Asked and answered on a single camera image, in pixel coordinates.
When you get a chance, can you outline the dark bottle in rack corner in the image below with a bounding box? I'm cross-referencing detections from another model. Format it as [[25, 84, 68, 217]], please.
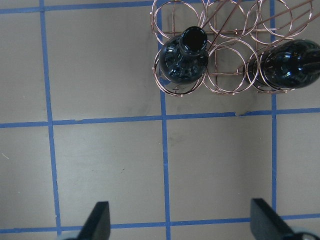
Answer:
[[159, 26, 209, 85]]

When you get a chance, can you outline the dark bottle in rack end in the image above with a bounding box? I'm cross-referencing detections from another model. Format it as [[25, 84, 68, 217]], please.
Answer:
[[243, 39, 320, 89]]

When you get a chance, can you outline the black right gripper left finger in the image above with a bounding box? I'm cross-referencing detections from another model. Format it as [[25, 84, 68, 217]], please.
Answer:
[[77, 201, 111, 240]]

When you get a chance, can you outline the copper wire wine rack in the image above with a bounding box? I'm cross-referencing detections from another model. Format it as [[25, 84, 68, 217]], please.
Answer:
[[150, 0, 320, 97]]

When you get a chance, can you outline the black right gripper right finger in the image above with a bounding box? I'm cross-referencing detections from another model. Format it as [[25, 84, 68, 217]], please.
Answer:
[[250, 198, 294, 240]]

